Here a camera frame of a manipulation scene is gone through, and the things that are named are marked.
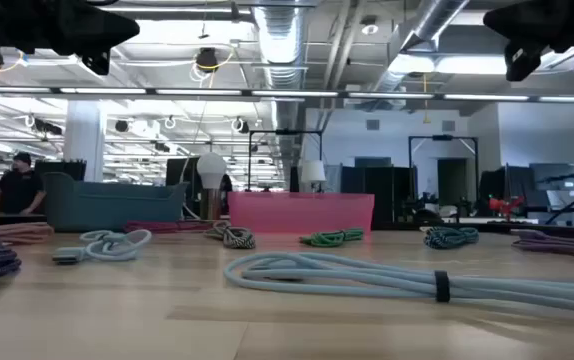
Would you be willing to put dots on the white shade table lamp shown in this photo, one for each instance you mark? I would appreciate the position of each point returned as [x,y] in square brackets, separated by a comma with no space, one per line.
[313,171]

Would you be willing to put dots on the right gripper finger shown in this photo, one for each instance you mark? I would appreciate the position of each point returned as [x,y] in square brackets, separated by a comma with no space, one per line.
[532,34]
[537,12]

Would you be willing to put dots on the black gantry frame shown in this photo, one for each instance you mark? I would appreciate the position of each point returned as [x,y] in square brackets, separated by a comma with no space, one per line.
[442,137]
[287,132]

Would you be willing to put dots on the long led light bar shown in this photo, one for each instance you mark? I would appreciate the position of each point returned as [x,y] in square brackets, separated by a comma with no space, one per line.
[197,92]

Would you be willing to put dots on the person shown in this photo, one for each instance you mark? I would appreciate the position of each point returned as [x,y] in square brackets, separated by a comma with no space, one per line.
[19,190]

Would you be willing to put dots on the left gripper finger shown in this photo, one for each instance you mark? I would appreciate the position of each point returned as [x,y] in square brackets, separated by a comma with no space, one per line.
[97,37]
[92,15]

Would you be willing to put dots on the red plastic tray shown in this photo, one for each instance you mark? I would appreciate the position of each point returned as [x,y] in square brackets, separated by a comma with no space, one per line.
[297,212]

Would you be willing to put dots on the black boom stand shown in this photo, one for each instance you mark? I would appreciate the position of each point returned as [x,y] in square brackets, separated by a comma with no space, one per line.
[567,176]

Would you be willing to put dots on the red object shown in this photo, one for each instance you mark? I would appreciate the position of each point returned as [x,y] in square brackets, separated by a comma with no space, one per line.
[506,206]

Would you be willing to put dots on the black aluminium table frame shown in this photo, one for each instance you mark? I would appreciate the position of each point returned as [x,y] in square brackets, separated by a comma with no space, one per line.
[402,226]

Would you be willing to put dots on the white bulb brass lamp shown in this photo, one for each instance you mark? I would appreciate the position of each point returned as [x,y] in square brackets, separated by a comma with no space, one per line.
[211,170]

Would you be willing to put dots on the black partition panel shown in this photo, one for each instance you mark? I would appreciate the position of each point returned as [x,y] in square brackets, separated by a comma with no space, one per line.
[377,190]

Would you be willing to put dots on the teal plastic bin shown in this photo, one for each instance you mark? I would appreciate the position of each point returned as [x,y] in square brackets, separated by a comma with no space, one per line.
[107,205]

